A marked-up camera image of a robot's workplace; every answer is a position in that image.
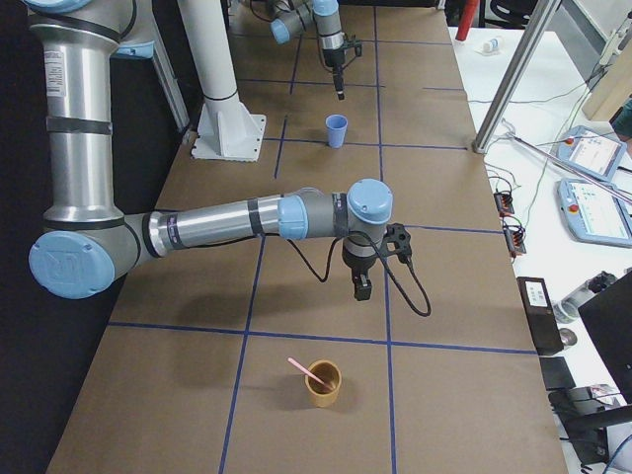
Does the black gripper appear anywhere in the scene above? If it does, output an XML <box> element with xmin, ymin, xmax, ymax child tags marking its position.
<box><xmin>343</xmin><ymin>235</ymin><xmax>382</xmax><ymax>300</ymax></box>
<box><xmin>323</xmin><ymin>48</ymin><xmax>345</xmax><ymax>101</ymax></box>

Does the pink chopstick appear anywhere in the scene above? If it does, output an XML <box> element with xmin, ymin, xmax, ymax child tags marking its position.
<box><xmin>286</xmin><ymin>356</ymin><xmax>333</xmax><ymax>390</ymax></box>

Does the blue ribbed plastic cup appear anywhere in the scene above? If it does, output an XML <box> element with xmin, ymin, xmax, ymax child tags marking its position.
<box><xmin>325</xmin><ymin>114</ymin><xmax>349</xmax><ymax>149</ymax></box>

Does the red cylinder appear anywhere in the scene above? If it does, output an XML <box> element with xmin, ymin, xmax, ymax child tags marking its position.
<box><xmin>455</xmin><ymin>0</ymin><xmax>480</xmax><ymax>41</ymax></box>

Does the white bottle lying down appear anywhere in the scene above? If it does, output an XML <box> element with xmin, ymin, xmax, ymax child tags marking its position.
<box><xmin>480</xmin><ymin>37</ymin><xmax>504</xmax><ymax>55</ymax></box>

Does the lower red relay board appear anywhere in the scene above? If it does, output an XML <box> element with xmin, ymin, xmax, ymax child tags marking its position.
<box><xmin>503</xmin><ymin>224</ymin><xmax>526</xmax><ymax>258</ymax></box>

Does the red relay board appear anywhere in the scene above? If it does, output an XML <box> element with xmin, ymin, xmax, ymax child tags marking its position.
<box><xmin>503</xmin><ymin>224</ymin><xmax>526</xmax><ymax>258</ymax></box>
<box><xmin>494</xmin><ymin>191</ymin><xmax>514</xmax><ymax>217</ymax></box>

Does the upper red relay board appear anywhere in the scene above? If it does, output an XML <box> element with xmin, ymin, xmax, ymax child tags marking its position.
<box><xmin>494</xmin><ymin>191</ymin><xmax>514</xmax><ymax>217</ymax></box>

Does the black box with white label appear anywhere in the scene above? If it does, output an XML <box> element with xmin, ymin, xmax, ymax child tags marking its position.
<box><xmin>516</xmin><ymin>276</ymin><xmax>564</xmax><ymax>356</ymax></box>

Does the thin metal rod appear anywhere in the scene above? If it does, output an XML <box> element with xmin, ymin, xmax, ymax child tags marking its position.
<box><xmin>503</xmin><ymin>125</ymin><xmax>632</xmax><ymax>204</ymax></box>

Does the lower teach pendant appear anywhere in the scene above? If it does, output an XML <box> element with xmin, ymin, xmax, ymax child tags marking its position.
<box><xmin>557</xmin><ymin>179</ymin><xmax>631</xmax><ymax>248</ymax></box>

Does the teach pendant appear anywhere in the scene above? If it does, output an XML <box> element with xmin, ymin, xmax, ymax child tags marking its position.
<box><xmin>556</xmin><ymin>125</ymin><xmax>627</xmax><ymax>182</ymax></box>
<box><xmin>557</xmin><ymin>179</ymin><xmax>631</xmax><ymax>248</ymax></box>

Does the black monitor corner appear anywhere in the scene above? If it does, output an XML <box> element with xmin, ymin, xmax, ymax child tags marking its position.
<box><xmin>579</xmin><ymin>274</ymin><xmax>632</xmax><ymax>403</ymax></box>

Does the upper teach pendant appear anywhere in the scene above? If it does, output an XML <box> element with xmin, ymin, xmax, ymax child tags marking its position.
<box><xmin>556</xmin><ymin>125</ymin><xmax>627</xmax><ymax>182</ymax></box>

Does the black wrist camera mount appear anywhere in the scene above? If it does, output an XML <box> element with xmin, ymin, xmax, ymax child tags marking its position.
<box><xmin>342</xmin><ymin>35</ymin><xmax>362</xmax><ymax>57</ymax></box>
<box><xmin>379</xmin><ymin>223</ymin><xmax>413</xmax><ymax>265</ymax></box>

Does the black camera cable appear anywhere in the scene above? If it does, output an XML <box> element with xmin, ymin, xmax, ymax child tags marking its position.
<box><xmin>283</xmin><ymin>231</ymin><xmax>433</xmax><ymax>317</ymax></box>

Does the aluminium frame post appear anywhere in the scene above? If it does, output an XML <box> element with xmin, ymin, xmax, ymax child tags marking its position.
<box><xmin>472</xmin><ymin>0</ymin><xmax>562</xmax><ymax>154</ymax></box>

